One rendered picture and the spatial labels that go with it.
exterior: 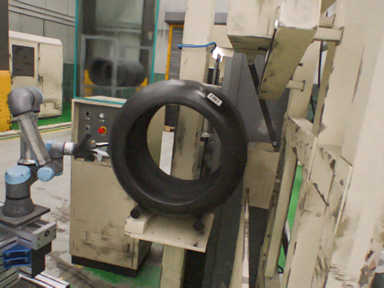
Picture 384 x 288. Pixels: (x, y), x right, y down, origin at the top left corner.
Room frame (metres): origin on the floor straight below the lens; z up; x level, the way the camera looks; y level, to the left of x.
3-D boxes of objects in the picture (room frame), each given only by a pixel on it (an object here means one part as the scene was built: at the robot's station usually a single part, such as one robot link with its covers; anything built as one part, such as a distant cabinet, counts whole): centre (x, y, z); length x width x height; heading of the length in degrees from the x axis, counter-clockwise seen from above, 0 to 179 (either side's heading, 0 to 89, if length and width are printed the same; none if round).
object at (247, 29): (1.21, -0.24, 1.71); 0.61 x 0.25 x 0.15; 170
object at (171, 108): (8.31, 0.42, 0.38); 1.20 x 0.80 x 0.76; 168
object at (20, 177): (1.50, 0.85, 0.88); 0.13 x 0.12 x 0.14; 6
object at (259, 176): (1.54, -0.39, 1.05); 0.20 x 0.15 x 0.30; 170
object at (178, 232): (1.39, 0.03, 0.80); 0.37 x 0.36 x 0.02; 80
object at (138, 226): (1.41, 0.16, 0.83); 0.36 x 0.09 x 0.06; 170
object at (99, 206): (2.22, 0.51, 0.63); 0.56 x 0.41 x 1.27; 80
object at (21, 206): (1.49, 0.85, 0.77); 0.15 x 0.15 x 0.10
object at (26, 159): (1.63, 0.87, 1.09); 0.15 x 0.12 x 0.55; 6
